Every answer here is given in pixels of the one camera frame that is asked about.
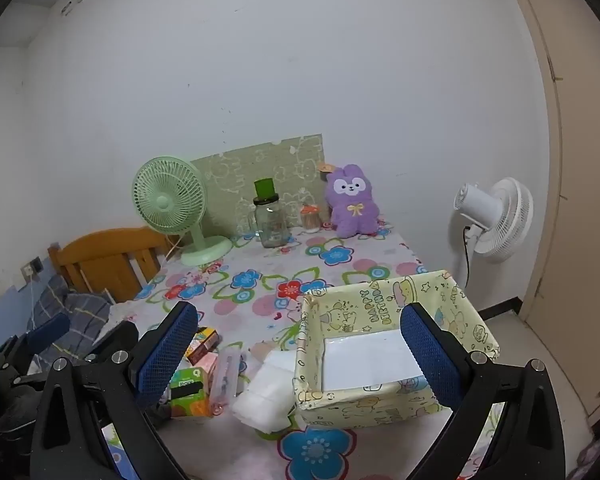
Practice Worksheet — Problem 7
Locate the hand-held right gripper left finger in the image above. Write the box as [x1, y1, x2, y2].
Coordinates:
[30, 301, 201, 480]

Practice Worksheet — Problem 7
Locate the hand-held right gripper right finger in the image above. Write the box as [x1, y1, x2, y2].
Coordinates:
[399, 302, 566, 480]

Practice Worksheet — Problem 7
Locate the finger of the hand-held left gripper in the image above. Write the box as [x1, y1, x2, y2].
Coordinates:
[86, 320, 140, 362]
[27, 312, 72, 357]

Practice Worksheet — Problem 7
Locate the small pink carton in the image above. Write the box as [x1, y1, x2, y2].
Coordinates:
[187, 350, 219, 370]

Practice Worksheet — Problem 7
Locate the small yellow cartoon carton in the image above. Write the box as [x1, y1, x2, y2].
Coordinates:
[192, 326, 221, 354]

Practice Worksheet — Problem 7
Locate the small green carton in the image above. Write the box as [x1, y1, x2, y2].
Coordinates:
[169, 366, 216, 419]

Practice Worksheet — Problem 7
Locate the clear plastic packet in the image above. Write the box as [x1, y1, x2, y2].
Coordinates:
[209, 345, 246, 412]

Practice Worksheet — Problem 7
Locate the yellow cartoon print box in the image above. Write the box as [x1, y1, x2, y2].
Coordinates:
[292, 270, 501, 431]

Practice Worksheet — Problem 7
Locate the white tissue cloth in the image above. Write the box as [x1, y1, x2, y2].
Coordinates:
[231, 364, 294, 434]

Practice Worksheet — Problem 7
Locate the white tissue packet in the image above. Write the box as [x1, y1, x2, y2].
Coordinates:
[261, 350, 301, 377]

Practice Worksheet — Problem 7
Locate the white bed blanket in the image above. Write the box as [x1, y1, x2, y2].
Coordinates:
[105, 300, 151, 332]

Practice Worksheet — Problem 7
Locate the grey plaid pillow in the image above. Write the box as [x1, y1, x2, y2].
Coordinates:
[27, 272, 113, 361]

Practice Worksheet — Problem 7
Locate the wooden bed headboard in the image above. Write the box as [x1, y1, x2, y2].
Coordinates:
[47, 227, 181, 306]

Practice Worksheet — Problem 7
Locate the floral tablecloth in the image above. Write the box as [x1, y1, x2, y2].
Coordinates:
[105, 220, 501, 480]

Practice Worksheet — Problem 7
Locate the green desk fan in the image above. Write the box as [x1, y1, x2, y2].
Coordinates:
[132, 156, 233, 267]

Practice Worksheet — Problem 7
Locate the white standing fan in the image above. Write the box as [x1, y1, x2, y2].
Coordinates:
[454, 176, 534, 264]

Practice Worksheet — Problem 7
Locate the glass jar mug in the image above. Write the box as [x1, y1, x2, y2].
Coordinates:
[248, 196, 290, 249]

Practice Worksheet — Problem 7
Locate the purple plush bunny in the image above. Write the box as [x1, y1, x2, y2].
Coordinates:
[319, 162, 382, 239]

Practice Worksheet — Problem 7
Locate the toothpick jar with orange lid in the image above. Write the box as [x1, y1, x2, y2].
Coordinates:
[300, 203, 322, 234]

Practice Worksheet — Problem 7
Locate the green plastic cup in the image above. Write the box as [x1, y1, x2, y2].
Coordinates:
[253, 177, 279, 202]

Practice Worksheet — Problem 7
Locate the beige wooden door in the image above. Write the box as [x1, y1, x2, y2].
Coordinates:
[497, 0, 600, 426]

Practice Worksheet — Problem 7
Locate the green patterned board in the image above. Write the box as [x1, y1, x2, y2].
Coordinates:
[190, 134, 327, 239]

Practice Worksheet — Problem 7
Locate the white charging cable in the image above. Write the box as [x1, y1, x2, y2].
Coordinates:
[26, 275, 38, 333]

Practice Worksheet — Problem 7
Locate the black fan cable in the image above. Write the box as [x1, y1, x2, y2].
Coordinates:
[462, 227, 472, 288]

